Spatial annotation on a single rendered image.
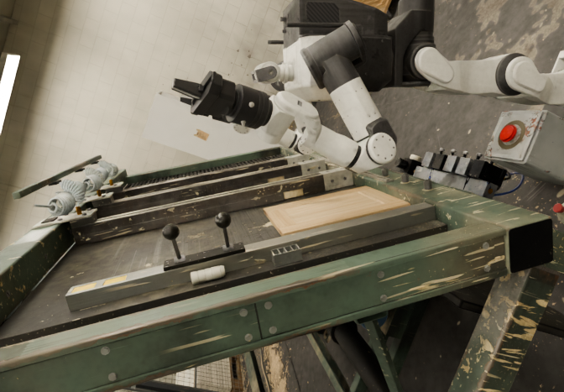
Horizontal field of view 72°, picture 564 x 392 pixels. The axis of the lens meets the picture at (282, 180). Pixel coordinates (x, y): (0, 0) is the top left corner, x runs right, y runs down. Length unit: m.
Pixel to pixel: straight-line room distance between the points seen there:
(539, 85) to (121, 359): 1.46
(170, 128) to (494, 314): 4.50
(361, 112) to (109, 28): 5.83
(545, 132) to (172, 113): 4.52
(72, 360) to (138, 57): 5.92
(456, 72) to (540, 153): 0.54
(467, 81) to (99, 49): 5.78
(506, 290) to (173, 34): 5.96
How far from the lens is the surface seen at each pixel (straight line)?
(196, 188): 1.81
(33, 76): 6.90
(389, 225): 1.08
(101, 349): 0.79
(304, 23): 1.14
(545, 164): 0.99
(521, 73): 1.55
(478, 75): 1.51
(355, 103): 1.00
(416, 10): 1.38
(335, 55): 1.02
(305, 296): 0.77
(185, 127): 5.10
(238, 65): 6.47
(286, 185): 1.53
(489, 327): 1.09
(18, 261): 1.24
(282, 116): 0.90
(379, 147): 0.97
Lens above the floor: 1.59
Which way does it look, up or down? 16 degrees down
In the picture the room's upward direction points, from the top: 71 degrees counter-clockwise
